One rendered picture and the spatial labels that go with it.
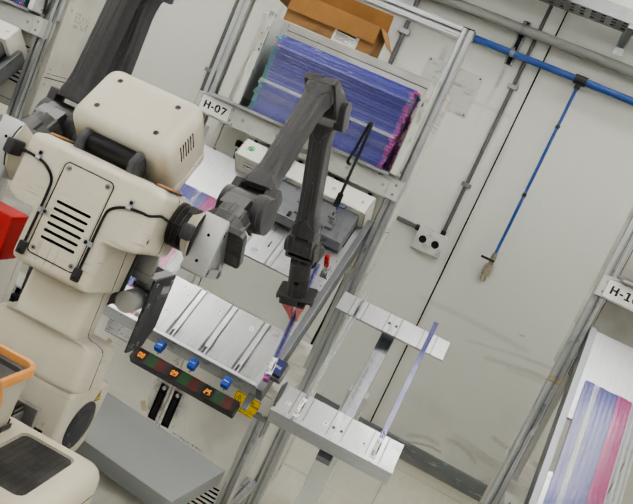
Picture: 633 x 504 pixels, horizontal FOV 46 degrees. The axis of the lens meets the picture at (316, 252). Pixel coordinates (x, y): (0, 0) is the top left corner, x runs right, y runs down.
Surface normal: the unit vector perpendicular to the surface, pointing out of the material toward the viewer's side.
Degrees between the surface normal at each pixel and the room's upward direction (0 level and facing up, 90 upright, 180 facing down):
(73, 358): 82
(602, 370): 45
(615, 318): 90
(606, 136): 90
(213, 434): 90
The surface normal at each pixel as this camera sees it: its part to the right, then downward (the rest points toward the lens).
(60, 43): 0.88, 0.43
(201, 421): -0.26, 0.06
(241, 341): 0.10, -0.60
